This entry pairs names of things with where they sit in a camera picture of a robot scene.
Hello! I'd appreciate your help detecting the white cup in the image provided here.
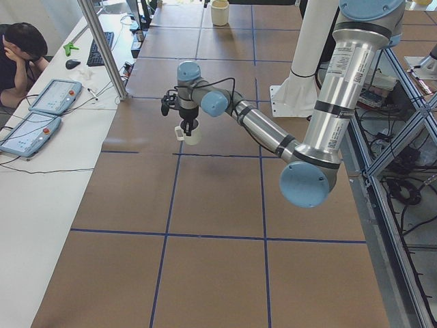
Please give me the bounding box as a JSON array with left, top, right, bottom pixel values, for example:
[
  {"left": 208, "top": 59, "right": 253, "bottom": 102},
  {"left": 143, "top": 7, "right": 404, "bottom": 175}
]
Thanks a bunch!
[{"left": 174, "top": 119, "right": 201, "bottom": 146}]

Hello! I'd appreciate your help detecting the stack of books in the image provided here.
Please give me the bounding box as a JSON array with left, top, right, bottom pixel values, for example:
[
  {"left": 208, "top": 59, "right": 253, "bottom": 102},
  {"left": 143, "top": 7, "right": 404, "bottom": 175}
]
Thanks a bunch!
[{"left": 358, "top": 69, "right": 397, "bottom": 107}]

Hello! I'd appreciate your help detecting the aluminium frame post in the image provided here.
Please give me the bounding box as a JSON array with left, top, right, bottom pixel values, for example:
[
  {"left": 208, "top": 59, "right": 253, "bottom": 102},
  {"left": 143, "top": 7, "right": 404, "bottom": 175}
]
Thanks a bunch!
[{"left": 77, "top": 0, "right": 128, "bottom": 101}]

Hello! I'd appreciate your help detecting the upper teach pendant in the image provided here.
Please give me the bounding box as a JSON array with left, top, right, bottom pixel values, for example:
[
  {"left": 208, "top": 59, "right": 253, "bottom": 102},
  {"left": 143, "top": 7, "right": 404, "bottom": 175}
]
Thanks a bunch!
[{"left": 29, "top": 79, "right": 82, "bottom": 115}]

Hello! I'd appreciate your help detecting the lower teach pendant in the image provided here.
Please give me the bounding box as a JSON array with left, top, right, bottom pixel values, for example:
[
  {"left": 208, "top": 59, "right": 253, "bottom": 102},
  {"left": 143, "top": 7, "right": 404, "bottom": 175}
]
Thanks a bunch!
[{"left": 1, "top": 111, "right": 61, "bottom": 158}]

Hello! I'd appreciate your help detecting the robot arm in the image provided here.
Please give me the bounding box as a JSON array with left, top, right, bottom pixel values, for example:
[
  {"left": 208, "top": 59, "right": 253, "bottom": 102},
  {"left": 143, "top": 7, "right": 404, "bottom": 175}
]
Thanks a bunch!
[
  {"left": 404, "top": 45, "right": 437, "bottom": 75},
  {"left": 173, "top": 1, "right": 406, "bottom": 208}
]

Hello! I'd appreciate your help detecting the white bucket container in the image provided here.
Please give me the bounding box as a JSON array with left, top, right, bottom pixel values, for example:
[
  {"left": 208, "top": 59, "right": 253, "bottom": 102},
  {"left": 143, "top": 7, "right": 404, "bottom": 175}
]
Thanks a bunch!
[{"left": 211, "top": 0, "right": 229, "bottom": 26}]

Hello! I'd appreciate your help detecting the seated person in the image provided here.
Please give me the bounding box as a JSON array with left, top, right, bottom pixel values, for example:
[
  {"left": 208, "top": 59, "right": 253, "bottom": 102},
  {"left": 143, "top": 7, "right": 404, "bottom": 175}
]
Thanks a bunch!
[{"left": 1, "top": 23, "right": 48, "bottom": 109}]

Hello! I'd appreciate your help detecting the black computer mouse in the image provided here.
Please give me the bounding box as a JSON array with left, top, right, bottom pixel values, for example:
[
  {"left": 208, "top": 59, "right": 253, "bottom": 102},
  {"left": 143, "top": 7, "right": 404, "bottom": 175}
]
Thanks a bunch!
[{"left": 65, "top": 59, "right": 81, "bottom": 70}]

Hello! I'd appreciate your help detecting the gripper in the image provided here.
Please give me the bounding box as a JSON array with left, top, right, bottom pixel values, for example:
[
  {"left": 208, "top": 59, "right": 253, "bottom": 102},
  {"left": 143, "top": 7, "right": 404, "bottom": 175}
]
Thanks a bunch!
[{"left": 178, "top": 98, "right": 199, "bottom": 135}]

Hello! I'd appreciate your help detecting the black keyboard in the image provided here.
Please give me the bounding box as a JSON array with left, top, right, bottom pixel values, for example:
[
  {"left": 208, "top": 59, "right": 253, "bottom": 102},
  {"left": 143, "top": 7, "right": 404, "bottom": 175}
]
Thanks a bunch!
[{"left": 86, "top": 31, "right": 115, "bottom": 67}]

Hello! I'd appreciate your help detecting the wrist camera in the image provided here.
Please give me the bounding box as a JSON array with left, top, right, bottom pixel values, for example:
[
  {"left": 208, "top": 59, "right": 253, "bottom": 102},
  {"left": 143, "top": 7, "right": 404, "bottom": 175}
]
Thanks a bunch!
[{"left": 160, "top": 90, "right": 179, "bottom": 116}]

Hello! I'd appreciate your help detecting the green tool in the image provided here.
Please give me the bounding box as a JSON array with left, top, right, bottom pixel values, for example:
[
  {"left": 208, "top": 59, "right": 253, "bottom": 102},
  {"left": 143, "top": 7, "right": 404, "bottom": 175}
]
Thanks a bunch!
[{"left": 63, "top": 42, "right": 79, "bottom": 57}]

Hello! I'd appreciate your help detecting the teach pendant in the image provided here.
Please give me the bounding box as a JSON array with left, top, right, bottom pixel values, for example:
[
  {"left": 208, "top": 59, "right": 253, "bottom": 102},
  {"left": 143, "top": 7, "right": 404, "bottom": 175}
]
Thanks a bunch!
[
  {"left": 29, "top": 79, "right": 82, "bottom": 115},
  {"left": 1, "top": 111, "right": 61, "bottom": 158}
]

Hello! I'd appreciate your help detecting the white camera pole base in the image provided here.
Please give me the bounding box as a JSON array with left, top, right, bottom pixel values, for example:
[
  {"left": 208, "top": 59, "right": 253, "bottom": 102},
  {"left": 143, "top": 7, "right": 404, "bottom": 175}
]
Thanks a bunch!
[{"left": 270, "top": 0, "right": 339, "bottom": 118}]

